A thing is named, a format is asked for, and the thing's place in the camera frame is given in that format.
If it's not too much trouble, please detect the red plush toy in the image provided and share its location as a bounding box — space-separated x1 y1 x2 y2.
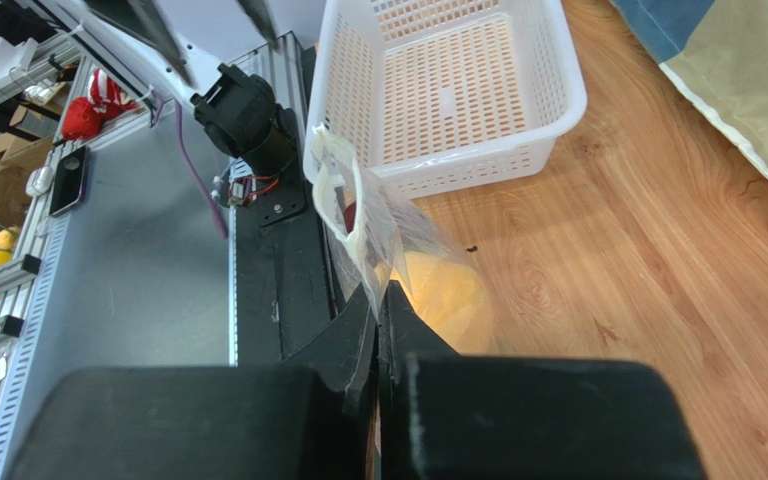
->
61 69 138 141

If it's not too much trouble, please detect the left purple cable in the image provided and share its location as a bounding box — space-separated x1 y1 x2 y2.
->
174 99 231 241

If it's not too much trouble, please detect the white perforated plastic basket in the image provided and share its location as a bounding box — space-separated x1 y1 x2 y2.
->
306 1 587 198

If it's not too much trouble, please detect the fake orange fruit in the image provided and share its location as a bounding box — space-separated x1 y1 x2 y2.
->
391 251 496 354

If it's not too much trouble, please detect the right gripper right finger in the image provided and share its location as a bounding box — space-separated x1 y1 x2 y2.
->
378 282 707 479

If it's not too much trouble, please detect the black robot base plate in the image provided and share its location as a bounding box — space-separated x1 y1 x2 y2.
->
229 33 337 365

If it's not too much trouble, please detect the cardboard box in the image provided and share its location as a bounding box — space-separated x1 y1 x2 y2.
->
0 134 53 227

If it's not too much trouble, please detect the blue beige checked pillow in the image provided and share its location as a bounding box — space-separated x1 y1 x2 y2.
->
613 0 768 179

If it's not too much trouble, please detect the clear zip top bag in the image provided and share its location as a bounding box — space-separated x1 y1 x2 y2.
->
309 125 494 319

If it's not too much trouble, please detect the black smartphone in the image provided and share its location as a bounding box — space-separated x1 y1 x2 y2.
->
48 146 90 218

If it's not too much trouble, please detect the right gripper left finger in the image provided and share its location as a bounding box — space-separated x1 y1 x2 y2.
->
7 290 375 479

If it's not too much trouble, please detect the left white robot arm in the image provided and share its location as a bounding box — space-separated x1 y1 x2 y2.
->
31 1 303 177

